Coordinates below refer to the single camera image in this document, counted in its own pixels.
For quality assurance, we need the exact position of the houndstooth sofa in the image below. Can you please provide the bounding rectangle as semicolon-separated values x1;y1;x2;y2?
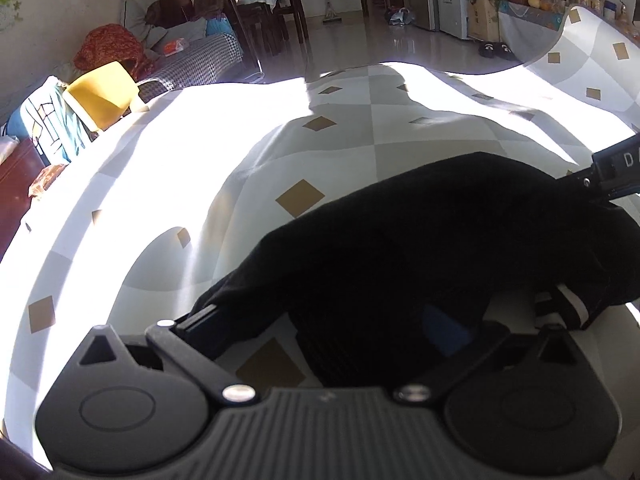
137;34;261;93

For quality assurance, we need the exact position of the yellow plastic chair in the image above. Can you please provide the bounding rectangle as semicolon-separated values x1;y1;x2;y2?
65;61;148;131

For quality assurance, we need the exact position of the red patterned blanket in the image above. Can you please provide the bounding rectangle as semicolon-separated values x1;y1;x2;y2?
74;25;156;81

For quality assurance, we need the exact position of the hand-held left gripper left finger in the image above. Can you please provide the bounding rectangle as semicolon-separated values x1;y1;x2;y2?
77;302;258;406

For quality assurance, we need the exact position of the brown wooden cabinet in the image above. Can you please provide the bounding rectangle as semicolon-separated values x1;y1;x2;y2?
0;137;51;261

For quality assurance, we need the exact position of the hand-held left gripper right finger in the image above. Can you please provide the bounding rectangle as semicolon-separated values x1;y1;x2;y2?
392;304;583;406

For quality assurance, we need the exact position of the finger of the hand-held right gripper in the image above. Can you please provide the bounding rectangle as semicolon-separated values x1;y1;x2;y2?
564;166;640;204

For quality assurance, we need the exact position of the brown bread bag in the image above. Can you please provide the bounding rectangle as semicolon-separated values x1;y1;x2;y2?
29;164;68;198

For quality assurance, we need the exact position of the grey pillow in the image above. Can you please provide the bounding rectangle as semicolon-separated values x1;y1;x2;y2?
122;0;168;48

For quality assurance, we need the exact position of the blue printed cloth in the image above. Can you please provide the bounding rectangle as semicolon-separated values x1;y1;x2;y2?
7;77;93;166

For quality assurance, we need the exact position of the black t-shirt red print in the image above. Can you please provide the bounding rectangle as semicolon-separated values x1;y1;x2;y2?
192;151;640;388

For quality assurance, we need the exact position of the brown cushion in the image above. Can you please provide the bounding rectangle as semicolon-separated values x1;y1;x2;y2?
146;0;193;26

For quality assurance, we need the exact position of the grey-blue side table cover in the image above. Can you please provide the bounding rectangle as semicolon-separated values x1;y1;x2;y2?
497;0;571;63

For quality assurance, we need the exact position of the cardboard box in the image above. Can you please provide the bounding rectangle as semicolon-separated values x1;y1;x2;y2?
467;0;506;43

